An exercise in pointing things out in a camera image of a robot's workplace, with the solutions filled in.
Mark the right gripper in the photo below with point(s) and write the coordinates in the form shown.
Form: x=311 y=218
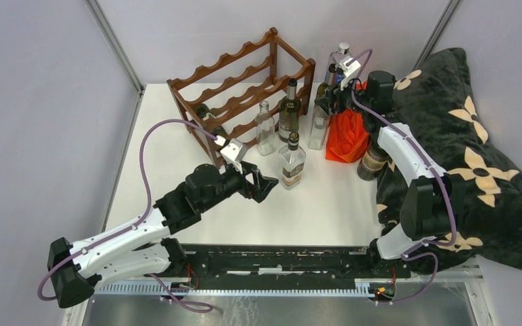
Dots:
x=340 y=94

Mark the tall clear glass bottle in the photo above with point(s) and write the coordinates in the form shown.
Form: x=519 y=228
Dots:
x=265 y=129

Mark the dark green wine bottle labelled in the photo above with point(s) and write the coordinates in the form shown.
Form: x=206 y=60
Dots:
x=204 y=113

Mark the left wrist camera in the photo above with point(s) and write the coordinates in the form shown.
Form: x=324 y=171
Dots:
x=233 y=152

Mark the brown wooden wine rack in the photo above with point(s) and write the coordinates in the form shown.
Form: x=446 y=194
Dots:
x=237 y=105

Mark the left aluminium corner post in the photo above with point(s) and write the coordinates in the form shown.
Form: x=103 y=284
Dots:
x=112 y=39

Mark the right aluminium corner post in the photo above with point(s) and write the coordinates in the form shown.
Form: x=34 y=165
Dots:
x=445 y=18

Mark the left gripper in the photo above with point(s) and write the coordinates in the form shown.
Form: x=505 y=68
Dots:
x=263 y=183

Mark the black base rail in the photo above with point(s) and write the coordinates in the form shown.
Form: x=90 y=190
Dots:
x=281 y=269

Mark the dark wine bottle silver neck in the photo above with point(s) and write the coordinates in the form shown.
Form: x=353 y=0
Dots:
x=330 y=79

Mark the orange cloth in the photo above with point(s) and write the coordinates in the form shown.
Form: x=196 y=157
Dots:
x=347 y=139

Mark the black floral blanket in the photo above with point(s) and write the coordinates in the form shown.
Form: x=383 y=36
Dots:
x=436 y=102

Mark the blue square glass bottle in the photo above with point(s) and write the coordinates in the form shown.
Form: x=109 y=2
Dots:
x=339 y=55

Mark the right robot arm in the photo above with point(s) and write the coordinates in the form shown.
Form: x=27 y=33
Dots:
x=434 y=198

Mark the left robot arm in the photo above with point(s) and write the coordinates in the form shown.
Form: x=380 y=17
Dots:
x=145 y=244

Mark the small clear glass bottle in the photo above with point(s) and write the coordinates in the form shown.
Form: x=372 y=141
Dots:
x=319 y=127

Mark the dark wine bottle brown label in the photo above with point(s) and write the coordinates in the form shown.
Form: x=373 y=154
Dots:
x=372 y=161

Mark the clear square bottle black cap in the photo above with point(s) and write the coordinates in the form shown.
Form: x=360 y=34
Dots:
x=291 y=162

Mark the dark green wine bottle rear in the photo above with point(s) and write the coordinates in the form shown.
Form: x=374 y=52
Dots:
x=289 y=111

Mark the aluminium corner post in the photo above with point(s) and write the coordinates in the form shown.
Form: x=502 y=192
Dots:
x=112 y=39
x=445 y=18

